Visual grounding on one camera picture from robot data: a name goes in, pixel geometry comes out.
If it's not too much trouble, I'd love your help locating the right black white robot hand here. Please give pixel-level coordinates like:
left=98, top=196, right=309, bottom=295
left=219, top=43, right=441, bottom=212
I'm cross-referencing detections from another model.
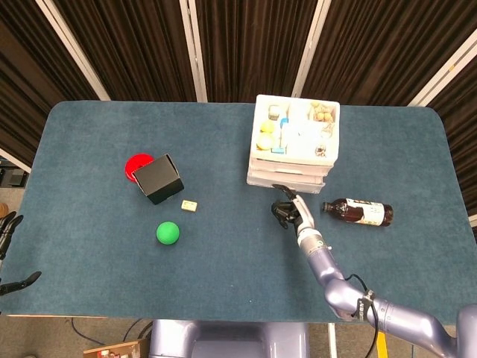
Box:
left=271, top=183, right=316, bottom=236

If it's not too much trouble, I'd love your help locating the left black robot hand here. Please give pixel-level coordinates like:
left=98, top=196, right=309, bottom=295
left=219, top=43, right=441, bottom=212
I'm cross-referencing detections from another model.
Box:
left=0, top=210, right=42, bottom=298

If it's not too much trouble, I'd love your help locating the white storage tray stack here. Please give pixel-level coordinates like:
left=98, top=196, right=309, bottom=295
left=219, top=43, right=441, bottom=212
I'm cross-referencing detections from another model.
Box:
left=246, top=94, right=341, bottom=195

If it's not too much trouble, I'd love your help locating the brown glass bottle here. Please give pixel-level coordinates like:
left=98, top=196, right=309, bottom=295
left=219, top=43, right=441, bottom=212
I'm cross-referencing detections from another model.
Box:
left=321, top=198, right=394, bottom=227

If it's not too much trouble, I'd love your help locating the pale yellow round fruit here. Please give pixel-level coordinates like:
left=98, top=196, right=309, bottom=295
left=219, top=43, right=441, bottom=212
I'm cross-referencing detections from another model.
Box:
left=256, top=133, right=277, bottom=151

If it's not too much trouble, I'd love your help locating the blue table cloth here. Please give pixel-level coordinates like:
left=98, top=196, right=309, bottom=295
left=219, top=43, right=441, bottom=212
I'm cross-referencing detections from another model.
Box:
left=0, top=100, right=477, bottom=324

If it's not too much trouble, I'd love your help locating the white table leg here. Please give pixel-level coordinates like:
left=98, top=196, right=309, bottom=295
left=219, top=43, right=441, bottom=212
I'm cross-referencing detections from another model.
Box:
left=327, top=323, right=338, bottom=358

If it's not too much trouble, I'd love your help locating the green ball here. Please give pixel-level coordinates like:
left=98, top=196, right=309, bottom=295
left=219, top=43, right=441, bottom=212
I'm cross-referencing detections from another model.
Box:
left=156, top=221, right=180, bottom=245

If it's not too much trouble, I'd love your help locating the red round disc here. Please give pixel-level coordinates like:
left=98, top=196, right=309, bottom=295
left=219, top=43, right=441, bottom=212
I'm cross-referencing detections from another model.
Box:
left=124, top=153, right=156, bottom=183

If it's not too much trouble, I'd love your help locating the black cardboard box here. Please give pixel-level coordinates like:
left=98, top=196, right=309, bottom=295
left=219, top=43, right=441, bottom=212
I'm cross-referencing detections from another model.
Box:
left=133, top=153, right=186, bottom=205

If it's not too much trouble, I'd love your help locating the lavender robot torso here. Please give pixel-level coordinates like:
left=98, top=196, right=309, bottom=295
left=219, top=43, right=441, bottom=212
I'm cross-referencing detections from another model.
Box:
left=148, top=318, right=310, bottom=358

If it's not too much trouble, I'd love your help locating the brown cardboard box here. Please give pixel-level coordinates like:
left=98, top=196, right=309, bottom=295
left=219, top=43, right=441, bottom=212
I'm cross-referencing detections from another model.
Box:
left=82, top=339, right=142, bottom=358

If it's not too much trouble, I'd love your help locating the dark brown curtain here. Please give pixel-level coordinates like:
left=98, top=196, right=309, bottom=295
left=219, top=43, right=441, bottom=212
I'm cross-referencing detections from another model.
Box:
left=0, top=0, right=477, bottom=224

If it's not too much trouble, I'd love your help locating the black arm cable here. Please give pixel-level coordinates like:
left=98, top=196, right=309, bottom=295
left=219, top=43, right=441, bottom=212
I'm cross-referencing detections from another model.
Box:
left=342, top=274, right=381, bottom=358

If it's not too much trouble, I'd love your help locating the white frame post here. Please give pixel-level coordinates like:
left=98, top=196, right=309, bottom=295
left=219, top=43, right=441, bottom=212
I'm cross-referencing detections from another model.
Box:
left=408, top=28, right=477, bottom=107
left=291, top=0, right=332, bottom=98
left=180, top=0, right=208, bottom=102
left=36, top=0, right=111, bottom=101

